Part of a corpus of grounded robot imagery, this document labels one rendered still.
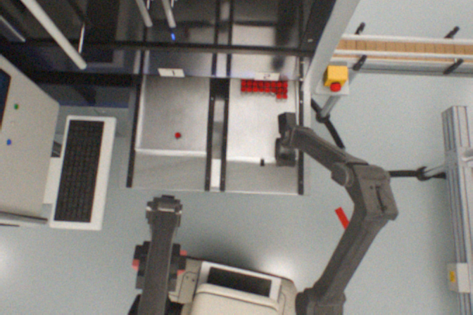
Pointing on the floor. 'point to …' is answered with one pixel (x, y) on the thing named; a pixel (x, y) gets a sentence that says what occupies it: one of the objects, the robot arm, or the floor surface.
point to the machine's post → (338, 20)
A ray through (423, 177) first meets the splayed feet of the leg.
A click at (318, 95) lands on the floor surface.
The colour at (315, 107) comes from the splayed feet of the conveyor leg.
